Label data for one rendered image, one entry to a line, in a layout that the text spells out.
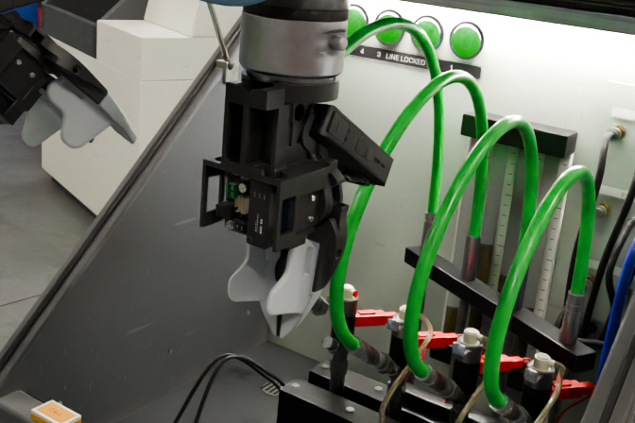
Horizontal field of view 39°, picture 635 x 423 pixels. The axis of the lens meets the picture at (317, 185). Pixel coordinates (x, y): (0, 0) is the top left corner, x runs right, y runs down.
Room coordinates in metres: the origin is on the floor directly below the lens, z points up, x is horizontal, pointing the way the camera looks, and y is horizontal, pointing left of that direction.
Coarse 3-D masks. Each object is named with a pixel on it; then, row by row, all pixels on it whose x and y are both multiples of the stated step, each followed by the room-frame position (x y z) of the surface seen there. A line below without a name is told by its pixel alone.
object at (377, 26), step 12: (372, 24) 0.96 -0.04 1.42; (384, 24) 0.97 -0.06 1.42; (396, 24) 0.99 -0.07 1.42; (408, 24) 1.01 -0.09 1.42; (360, 36) 0.93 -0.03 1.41; (420, 36) 1.04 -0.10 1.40; (348, 48) 0.91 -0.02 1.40; (432, 48) 1.07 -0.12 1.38; (432, 60) 1.08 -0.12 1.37; (432, 72) 1.09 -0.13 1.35; (432, 168) 1.13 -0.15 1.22; (432, 180) 1.13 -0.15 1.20; (432, 192) 1.12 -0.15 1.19; (432, 204) 1.12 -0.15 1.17; (432, 216) 1.12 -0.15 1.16
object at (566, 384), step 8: (552, 384) 0.84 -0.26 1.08; (568, 384) 0.84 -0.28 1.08; (576, 384) 0.84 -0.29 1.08; (584, 384) 0.85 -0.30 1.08; (592, 384) 0.85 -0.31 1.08; (552, 392) 0.83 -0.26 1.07; (560, 392) 0.83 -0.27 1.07; (568, 392) 0.84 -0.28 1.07; (576, 392) 0.84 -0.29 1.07; (584, 392) 0.84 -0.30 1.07; (592, 392) 0.85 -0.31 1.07
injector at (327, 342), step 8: (352, 304) 0.95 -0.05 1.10; (344, 312) 0.95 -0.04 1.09; (352, 312) 0.95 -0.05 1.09; (352, 320) 0.95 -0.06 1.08; (352, 328) 0.96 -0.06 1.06; (328, 336) 0.94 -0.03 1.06; (328, 344) 0.94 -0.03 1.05; (336, 344) 0.94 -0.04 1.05; (336, 352) 0.95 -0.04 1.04; (344, 352) 0.95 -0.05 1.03; (336, 360) 0.96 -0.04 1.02; (344, 360) 0.96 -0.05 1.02; (336, 368) 0.96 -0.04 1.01; (344, 368) 0.96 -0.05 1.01; (336, 376) 0.96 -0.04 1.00; (344, 376) 0.96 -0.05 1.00; (336, 384) 0.96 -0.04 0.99; (336, 392) 0.95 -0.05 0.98
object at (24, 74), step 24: (0, 24) 0.76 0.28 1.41; (24, 24) 0.76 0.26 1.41; (0, 48) 0.74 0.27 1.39; (24, 48) 0.75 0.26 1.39; (0, 72) 0.73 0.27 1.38; (24, 72) 0.75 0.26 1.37; (48, 72) 0.78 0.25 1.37; (0, 96) 0.74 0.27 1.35; (24, 96) 0.75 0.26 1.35; (0, 120) 0.74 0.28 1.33
